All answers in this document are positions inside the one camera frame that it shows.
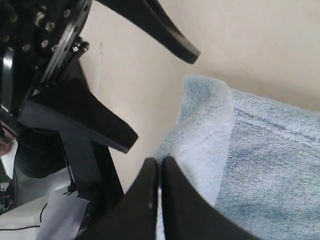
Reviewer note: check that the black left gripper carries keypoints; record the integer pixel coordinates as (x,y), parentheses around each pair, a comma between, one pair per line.
(39,44)

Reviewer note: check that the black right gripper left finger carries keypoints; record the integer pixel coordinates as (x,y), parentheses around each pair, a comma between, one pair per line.
(135,216)

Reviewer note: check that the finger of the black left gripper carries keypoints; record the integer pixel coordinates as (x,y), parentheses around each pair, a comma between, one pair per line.
(149,16)
(69,106)

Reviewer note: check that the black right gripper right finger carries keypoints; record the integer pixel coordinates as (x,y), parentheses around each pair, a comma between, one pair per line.
(186,215)

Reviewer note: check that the light blue terry towel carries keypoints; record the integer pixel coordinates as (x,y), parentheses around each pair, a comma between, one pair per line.
(254,159)

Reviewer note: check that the white paper sheet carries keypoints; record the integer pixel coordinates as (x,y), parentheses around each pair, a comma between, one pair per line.
(62,217)

